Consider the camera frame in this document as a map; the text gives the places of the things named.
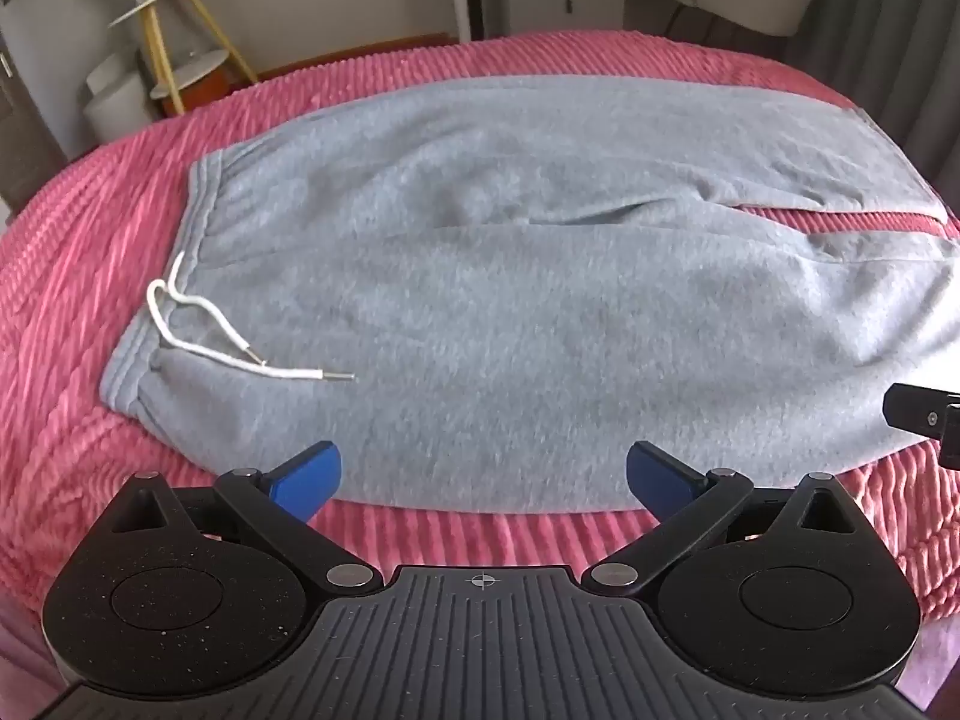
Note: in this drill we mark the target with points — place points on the grey curtain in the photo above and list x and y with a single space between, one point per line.
885 30

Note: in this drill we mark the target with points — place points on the grey pants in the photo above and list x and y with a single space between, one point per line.
487 315

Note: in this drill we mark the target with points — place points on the gold-legged tiered side table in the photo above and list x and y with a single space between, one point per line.
157 52

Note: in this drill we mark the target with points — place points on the brown wooden cabinet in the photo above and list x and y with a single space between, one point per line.
22 127

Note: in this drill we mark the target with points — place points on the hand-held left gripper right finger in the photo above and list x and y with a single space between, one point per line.
652 472

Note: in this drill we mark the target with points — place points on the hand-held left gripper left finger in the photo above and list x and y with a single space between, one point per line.
315 469

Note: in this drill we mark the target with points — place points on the pink ribbed blanket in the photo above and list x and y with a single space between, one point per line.
75 277

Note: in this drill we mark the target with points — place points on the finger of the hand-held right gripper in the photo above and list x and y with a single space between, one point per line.
919 409

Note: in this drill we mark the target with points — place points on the white cylindrical bin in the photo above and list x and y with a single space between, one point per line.
120 105

